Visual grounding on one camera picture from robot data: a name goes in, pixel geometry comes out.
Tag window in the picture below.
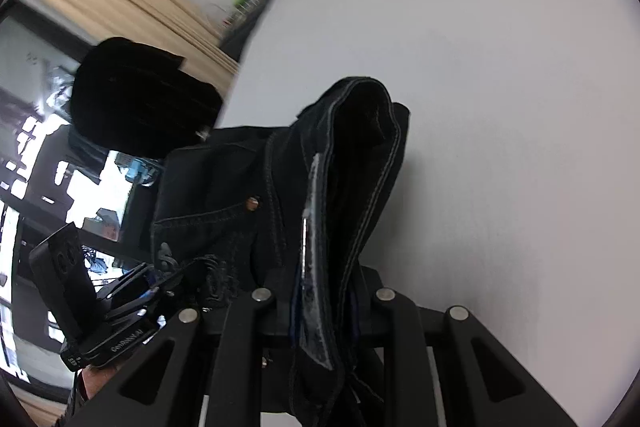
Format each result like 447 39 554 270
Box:
0 1 168 390

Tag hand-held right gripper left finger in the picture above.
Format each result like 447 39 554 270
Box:
62 266 301 427

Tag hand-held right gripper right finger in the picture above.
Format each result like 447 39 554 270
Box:
350 264 582 427

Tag white bed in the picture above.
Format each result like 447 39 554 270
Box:
217 0 640 427

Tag person's left forearm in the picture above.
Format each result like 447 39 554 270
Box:
50 379 97 427

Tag light blue container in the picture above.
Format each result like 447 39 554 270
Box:
119 153 163 186

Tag black cap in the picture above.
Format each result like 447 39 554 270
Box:
70 37 225 158

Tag person's left hand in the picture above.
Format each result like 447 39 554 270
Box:
75 359 132 404

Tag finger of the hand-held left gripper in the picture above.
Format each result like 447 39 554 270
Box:
97 260 168 303
102 284 201 324

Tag dark navy denim pants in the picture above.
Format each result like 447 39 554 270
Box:
149 76 414 427

